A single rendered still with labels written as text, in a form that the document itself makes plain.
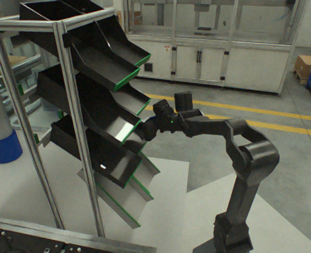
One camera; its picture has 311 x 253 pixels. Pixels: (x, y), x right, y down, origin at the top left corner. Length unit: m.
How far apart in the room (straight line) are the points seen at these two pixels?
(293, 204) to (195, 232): 1.64
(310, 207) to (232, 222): 2.02
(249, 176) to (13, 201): 1.08
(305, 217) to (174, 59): 3.27
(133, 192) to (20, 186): 0.65
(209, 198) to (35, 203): 0.82
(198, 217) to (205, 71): 3.67
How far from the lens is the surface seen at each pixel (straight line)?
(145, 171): 1.02
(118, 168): 0.77
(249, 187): 0.54
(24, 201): 1.27
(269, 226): 1.15
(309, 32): 9.17
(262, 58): 4.45
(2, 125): 1.45
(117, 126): 0.67
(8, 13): 1.76
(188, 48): 4.44
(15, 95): 0.69
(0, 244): 1.02
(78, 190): 1.22
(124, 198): 0.88
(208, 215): 1.10
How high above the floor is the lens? 1.72
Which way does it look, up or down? 32 degrees down
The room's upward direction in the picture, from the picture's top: straight up
